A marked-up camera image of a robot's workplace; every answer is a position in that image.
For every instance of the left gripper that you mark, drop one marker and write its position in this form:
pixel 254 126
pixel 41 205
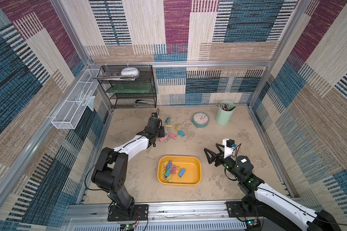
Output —
pixel 161 132

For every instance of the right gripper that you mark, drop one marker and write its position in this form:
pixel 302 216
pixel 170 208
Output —
pixel 220 157

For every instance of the yellow plastic storage box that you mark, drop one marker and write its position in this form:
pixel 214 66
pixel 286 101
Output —
pixel 191 177

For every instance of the blue binder clip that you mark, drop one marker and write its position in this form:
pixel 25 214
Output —
pixel 181 173
pixel 169 165

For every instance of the teal binder clip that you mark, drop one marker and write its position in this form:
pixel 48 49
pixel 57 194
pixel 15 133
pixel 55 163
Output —
pixel 168 119
pixel 167 173
pixel 181 133

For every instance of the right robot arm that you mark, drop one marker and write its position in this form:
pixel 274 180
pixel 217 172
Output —
pixel 265 201

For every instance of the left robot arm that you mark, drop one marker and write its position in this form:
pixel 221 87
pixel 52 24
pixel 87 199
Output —
pixel 110 171

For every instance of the mint green alarm clock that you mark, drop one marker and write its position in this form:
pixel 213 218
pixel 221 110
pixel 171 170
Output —
pixel 200 120

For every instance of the mint green pen holder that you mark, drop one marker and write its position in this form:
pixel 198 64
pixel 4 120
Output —
pixel 224 117

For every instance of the pens in holder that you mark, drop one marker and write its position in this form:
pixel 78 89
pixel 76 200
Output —
pixel 225 107

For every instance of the white round device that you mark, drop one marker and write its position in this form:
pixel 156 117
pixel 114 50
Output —
pixel 130 71

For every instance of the magazines on shelf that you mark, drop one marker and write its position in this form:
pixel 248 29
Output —
pixel 115 76

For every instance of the light blue cloth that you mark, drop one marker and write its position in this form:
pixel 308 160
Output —
pixel 90 103

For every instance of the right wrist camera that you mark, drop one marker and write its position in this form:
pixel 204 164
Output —
pixel 228 146

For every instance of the black wire mesh shelf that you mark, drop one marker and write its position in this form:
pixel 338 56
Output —
pixel 140 93

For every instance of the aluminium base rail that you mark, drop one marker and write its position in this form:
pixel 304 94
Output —
pixel 225 215

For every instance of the white wire mesh basket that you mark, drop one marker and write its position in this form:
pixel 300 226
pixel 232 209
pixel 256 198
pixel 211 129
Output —
pixel 72 109

